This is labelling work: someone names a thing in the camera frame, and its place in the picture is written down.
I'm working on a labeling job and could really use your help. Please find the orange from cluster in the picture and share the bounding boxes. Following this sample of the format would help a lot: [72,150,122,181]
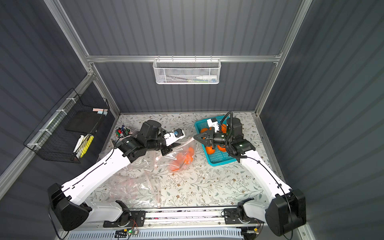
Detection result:
[217,145,227,153]

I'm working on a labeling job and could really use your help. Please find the clear pink-dotted zip-top bag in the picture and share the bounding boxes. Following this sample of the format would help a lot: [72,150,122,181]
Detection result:
[90,152,161,209]

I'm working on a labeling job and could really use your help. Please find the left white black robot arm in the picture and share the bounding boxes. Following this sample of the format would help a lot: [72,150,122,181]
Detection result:
[48,120,186,232]

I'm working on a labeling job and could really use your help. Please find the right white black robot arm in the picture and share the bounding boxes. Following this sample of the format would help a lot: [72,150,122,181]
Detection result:
[194,112,307,236]

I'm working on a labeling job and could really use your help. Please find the teal plastic basket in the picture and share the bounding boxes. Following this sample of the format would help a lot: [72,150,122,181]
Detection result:
[194,117,237,167]

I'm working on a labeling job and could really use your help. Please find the pink pen cup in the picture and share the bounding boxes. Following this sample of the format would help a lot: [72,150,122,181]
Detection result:
[115,125,131,138]

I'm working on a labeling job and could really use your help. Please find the yellow marker in basket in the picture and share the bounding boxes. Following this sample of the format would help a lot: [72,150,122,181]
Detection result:
[77,135,94,159]

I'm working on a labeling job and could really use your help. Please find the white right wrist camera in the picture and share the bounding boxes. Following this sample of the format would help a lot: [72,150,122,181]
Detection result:
[207,118,219,132]

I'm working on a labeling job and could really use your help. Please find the white wire wall basket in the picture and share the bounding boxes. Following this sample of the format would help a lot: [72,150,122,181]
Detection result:
[153,59,222,85]

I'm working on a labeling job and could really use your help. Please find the black wire wall basket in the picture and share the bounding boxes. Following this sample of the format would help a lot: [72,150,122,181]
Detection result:
[24,89,110,163]

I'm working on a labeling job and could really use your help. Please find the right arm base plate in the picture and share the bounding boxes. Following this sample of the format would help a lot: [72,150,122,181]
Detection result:
[221,208,264,225]

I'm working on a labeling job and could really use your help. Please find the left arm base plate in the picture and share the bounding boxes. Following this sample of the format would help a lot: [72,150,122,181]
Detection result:
[103,210,147,228]

